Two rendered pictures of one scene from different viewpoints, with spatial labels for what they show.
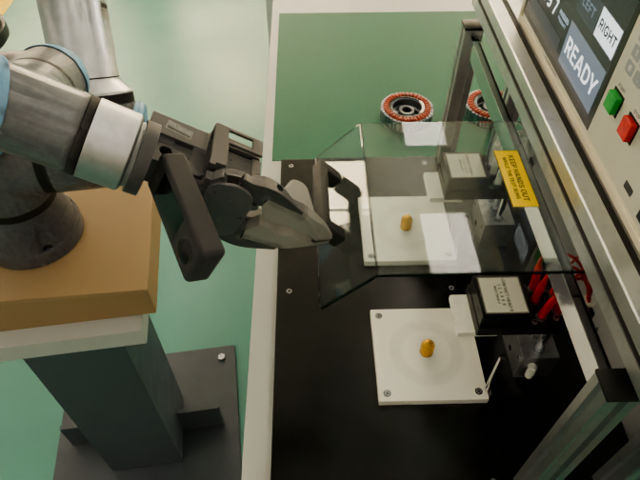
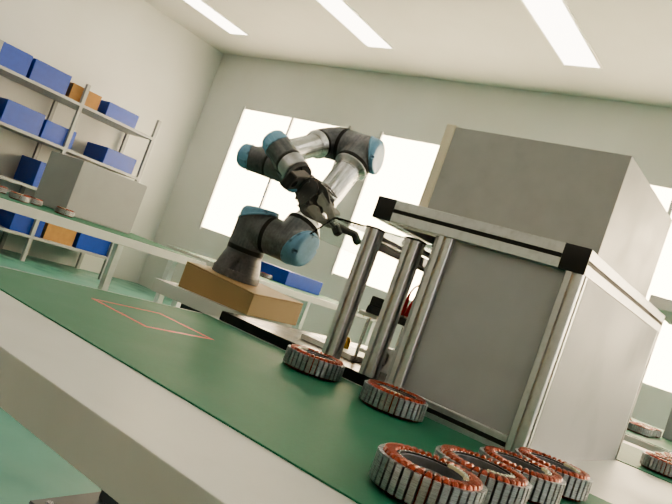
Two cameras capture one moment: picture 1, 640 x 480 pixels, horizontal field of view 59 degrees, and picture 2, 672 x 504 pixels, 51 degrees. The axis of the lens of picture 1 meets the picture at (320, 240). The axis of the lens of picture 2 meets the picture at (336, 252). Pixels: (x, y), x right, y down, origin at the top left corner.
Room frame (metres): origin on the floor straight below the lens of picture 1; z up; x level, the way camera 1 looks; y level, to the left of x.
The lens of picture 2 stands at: (-0.94, -1.10, 0.92)
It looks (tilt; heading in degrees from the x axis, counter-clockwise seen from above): 2 degrees up; 38
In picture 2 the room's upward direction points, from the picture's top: 20 degrees clockwise
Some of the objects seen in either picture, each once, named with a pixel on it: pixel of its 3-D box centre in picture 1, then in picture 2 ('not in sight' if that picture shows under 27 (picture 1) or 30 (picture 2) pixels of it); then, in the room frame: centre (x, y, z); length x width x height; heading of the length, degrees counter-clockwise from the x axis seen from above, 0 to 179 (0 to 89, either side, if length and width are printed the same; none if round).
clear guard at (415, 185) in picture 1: (457, 206); (392, 251); (0.46, -0.16, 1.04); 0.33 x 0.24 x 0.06; 91
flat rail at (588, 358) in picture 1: (518, 166); (438, 271); (0.53, -0.25, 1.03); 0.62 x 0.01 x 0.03; 1
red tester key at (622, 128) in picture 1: (629, 129); not in sight; (0.41, -0.28, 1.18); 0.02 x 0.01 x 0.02; 1
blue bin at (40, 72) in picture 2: not in sight; (40, 75); (2.58, 6.16, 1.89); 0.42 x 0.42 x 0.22; 1
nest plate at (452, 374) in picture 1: (426, 353); (343, 350); (0.41, -0.15, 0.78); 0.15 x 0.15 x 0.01; 1
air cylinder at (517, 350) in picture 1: (529, 344); (396, 363); (0.41, -0.30, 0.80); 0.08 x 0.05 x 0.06; 1
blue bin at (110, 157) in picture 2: not in sight; (109, 158); (3.69, 6.19, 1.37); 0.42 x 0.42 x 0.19; 2
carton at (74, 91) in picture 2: not in sight; (75, 95); (3.03, 6.18, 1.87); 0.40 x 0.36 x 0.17; 90
